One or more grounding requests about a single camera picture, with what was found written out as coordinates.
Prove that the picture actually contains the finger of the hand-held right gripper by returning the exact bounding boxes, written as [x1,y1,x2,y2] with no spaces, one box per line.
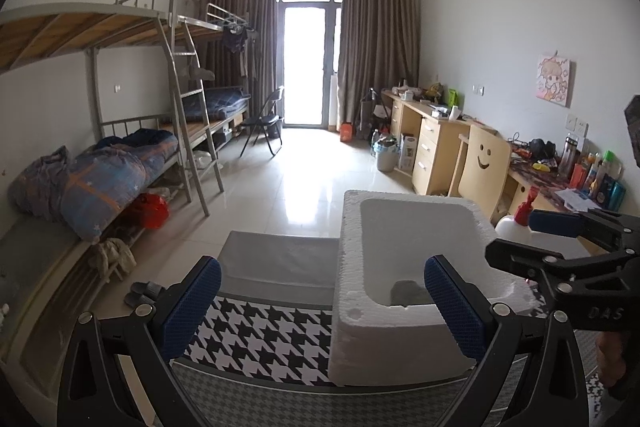
[484,238,596,294]
[529,208,632,254]

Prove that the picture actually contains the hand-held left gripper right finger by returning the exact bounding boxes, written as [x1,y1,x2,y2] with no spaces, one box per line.
[423,254,608,427]

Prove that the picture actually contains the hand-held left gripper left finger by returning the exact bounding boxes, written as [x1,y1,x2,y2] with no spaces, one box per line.
[57,255,223,427]

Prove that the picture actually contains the white foam box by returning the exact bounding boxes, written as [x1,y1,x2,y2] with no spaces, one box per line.
[328,189,543,388]

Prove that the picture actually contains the person's right hand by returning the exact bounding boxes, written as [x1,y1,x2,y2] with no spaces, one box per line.
[595,331,633,389]

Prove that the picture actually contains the white papers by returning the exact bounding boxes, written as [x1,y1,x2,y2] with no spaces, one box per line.
[554,188,601,214]

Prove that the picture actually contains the white spray bottle red top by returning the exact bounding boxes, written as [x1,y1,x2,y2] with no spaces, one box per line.
[495,187,591,259]

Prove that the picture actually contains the light wooden desk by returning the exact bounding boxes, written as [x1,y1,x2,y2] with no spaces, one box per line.
[382,89,482,195]
[495,157,613,254]

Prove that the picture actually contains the dark slipper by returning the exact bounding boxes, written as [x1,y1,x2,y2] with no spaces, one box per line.
[131,282,165,299]
[124,292,157,309]

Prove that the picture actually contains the clear bottle dark lid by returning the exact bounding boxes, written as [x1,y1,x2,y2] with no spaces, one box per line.
[560,134,581,176]

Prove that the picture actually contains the black bag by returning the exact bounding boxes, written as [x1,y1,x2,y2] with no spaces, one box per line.
[529,138,557,160]

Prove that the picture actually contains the green cap bottle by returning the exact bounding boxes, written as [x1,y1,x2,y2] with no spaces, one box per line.
[597,150,619,188]

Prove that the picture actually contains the houndstooth table cloth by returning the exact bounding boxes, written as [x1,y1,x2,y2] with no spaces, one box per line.
[167,231,621,427]

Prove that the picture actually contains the wooden chair smiley face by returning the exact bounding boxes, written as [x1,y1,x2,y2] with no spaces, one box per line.
[447,124,512,208]

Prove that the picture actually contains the beige cloth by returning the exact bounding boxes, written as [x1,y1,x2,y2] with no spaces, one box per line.
[90,237,137,281]

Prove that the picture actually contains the red plastic bag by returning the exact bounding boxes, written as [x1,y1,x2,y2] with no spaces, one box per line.
[132,193,169,230]

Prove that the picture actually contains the blue quilt orange stripes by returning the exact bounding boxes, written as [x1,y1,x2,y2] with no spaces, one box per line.
[10,129,180,243]

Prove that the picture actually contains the white carton box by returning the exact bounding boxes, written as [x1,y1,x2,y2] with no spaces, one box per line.
[399,133,419,172]

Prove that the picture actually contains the white trash bin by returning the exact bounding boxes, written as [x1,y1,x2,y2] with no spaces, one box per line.
[375,142,399,172]

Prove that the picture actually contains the black folding chair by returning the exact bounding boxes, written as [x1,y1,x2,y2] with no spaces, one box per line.
[240,87,285,158]

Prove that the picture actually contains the folded dark blue bedding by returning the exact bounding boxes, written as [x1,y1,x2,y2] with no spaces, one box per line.
[182,87,251,120]

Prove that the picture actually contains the brown curtain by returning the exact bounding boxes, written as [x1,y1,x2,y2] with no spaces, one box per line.
[339,0,421,128]
[200,0,278,108]

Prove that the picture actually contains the dark hanging clothes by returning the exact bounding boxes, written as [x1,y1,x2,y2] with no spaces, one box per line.
[222,24,249,54]

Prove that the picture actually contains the glass balcony door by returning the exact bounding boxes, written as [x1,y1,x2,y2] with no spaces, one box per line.
[276,0,343,128]

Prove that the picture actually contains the grey metal bunk bed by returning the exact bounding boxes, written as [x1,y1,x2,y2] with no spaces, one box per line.
[170,2,261,158]
[0,0,226,408]

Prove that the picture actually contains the pink cartoon wall picture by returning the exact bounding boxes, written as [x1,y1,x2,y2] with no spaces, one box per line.
[536,52,572,108]

